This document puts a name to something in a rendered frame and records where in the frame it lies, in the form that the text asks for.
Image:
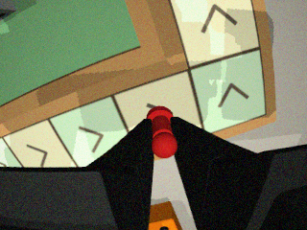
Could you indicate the red pawn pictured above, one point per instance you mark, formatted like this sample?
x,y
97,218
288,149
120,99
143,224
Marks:
x,y
164,142

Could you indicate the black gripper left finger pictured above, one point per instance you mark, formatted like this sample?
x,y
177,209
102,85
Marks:
x,y
111,193

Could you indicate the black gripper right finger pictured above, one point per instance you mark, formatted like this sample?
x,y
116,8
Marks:
x,y
228,187

